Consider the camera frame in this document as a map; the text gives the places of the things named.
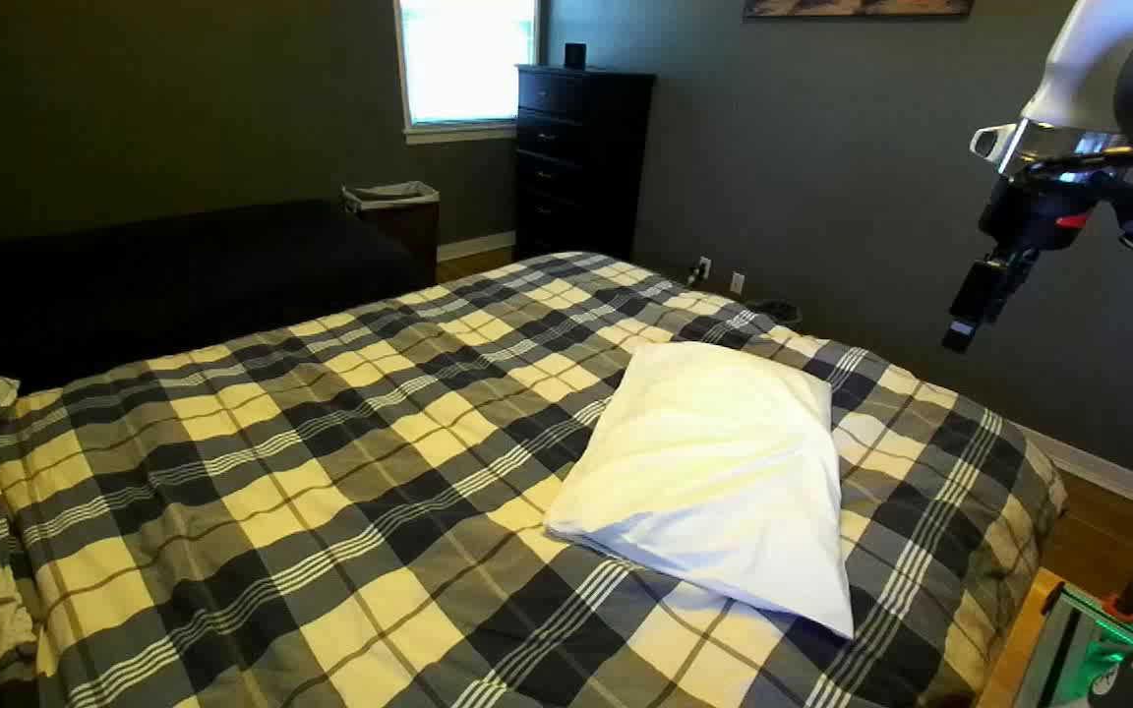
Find dark wooden nightstand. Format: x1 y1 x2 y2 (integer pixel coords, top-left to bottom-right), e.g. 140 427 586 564
341 198 445 288

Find white baseboard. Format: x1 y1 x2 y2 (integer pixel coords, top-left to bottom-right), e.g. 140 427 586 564
1015 426 1133 518

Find grey tray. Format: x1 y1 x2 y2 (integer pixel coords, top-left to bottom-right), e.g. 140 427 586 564
340 176 445 215

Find black tall dresser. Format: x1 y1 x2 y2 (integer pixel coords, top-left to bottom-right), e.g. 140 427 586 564
510 64 661 267

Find yellow black plaid comforter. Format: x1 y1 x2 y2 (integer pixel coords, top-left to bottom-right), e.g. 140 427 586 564
0 246 1069 708

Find orange wooden board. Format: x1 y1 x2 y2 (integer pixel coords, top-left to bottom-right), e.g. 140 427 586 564
977 568 1069 708

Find black futon sofa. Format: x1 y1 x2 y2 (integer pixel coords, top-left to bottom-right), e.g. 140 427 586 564
0 198 424 396

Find white pillow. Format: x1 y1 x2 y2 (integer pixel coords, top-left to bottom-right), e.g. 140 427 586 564
542 338 856 641

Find bright window with white frame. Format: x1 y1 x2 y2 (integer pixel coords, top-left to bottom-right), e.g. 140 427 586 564
388 0 551 144

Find green plastic frame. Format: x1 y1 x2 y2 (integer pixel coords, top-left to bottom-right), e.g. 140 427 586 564
1035 583 1133 708

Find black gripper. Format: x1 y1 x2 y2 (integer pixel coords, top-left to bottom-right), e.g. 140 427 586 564
940 153 1105 355

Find framed wall picture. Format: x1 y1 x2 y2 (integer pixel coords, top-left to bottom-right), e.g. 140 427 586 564
741 0 977 23

